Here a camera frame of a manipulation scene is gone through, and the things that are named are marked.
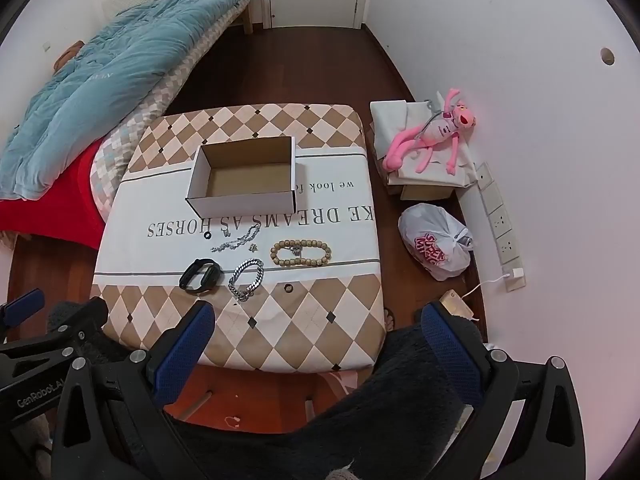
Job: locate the white folded cloth pile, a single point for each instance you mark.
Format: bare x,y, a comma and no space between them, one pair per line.
390,118

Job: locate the brown cardboard box under cloth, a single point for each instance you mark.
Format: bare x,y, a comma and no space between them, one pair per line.
418,188

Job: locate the white wall socket strip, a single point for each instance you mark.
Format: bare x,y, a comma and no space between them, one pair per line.
501,227

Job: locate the black fuzzy trousers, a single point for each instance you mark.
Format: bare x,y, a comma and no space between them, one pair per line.
394,426

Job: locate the white charger with cable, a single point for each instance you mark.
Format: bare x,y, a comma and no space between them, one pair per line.
508,282

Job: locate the small wooden box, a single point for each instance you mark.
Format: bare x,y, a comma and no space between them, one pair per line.
455,305

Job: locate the red bed sheet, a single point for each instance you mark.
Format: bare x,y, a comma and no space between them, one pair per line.
66,212

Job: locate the black smart band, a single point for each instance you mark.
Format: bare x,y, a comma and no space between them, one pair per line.
200,277

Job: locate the diamond pattern printed tablecloth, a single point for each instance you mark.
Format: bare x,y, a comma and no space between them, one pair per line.
310,300

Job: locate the white cardboard box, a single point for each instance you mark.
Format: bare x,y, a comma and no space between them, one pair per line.
245,177

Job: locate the white plastic shopping bag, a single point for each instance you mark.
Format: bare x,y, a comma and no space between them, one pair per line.
437,240

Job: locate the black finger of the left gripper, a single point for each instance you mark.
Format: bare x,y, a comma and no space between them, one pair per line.
82,321

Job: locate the pink panther plush toy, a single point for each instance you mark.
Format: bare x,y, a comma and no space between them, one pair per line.
448,125

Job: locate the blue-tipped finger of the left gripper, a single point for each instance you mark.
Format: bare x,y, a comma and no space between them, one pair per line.
20,309

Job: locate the teal quilt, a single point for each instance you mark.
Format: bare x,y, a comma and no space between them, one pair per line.
94,91

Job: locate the checkered mattress cover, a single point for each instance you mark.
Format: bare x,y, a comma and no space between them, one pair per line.
117,148

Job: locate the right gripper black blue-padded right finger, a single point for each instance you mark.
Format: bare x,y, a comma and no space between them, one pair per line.
548,440

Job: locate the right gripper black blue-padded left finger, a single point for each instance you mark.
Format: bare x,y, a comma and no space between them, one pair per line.
111,418

